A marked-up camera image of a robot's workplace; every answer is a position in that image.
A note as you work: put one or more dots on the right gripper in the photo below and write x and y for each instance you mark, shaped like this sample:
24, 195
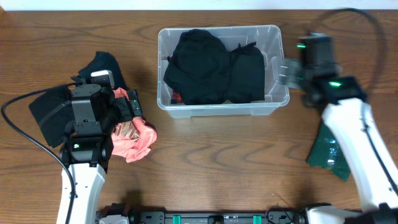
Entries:
296, 74

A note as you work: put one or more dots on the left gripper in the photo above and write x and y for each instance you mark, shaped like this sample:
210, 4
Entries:
130, 107

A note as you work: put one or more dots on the pink printed shirt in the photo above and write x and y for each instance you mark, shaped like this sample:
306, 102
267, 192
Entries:
132, 139

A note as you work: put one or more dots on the dark navy garment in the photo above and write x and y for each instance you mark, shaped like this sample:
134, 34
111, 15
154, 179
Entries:
103, 61

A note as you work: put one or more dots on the black garment with strap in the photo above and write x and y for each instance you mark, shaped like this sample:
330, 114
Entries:
52, 112

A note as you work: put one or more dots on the red plaid flannel shirt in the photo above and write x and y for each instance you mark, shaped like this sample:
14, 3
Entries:
176, 98

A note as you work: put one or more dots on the clear plastic storage bin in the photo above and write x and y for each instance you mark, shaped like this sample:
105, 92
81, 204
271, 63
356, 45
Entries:
268, 39

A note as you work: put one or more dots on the dark green garment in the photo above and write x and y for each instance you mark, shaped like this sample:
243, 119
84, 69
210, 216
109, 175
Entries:
327, 154

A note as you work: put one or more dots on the large black garment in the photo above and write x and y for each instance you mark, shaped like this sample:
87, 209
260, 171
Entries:
203, 72

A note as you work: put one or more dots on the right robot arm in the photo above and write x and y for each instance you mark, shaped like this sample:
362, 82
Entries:
344, 109

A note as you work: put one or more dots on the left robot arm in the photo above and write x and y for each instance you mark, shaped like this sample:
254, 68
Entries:
88, 146

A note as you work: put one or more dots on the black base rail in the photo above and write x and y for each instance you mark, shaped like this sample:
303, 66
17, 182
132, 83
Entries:
121, 213

